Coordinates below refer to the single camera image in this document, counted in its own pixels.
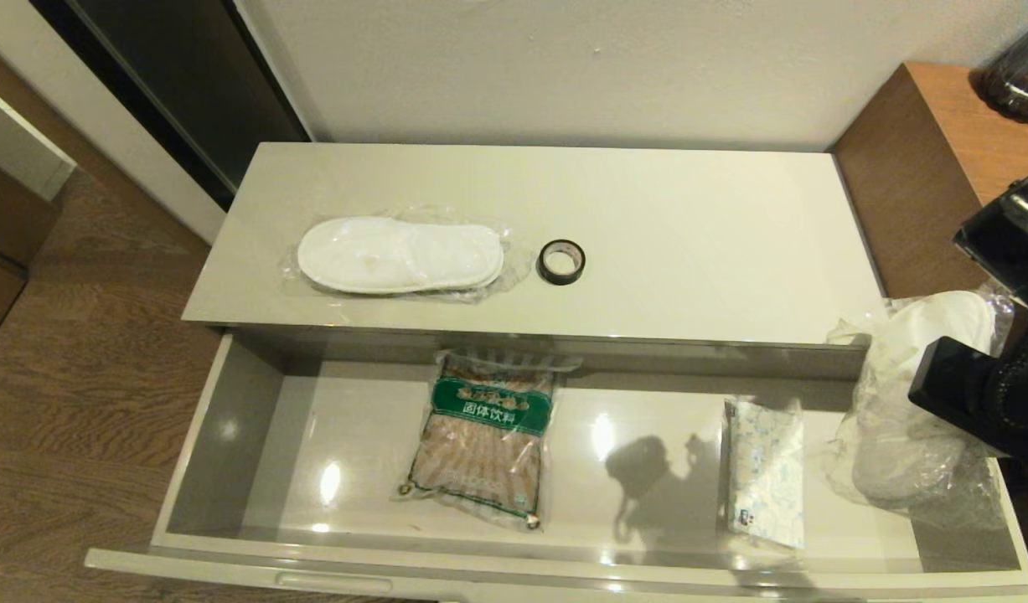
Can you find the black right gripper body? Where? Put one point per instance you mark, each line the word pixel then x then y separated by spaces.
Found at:
pixel 953 381

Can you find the white slippers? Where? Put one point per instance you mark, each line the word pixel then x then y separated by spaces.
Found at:
pixel 396 255
pixel 899 435

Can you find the white packet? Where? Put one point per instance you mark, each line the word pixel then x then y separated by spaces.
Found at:
pixel 765 469

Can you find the beige cabinet drawer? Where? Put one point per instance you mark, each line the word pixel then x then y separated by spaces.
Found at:
pixel 648 511

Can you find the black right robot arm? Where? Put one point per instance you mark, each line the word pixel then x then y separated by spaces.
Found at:
pixel 1016 234

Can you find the brown wooden desk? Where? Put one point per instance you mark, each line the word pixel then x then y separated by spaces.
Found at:
pixel 907 167

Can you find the dark glass vase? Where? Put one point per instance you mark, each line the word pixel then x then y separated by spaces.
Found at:
pixel 1025 84

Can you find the black tape roll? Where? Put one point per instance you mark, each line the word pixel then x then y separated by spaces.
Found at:
pixel 541 262

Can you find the beige glossy cabinet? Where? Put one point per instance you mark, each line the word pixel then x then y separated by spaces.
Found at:
pixel 522 193

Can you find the drink powder bag green label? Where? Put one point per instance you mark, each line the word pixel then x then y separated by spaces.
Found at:
pixel 480 452

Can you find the dark door panel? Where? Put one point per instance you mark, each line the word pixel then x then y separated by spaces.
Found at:
pixel 187 75

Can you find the wooden cabinet with white top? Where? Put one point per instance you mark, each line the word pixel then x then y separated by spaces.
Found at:
pixel 11 218

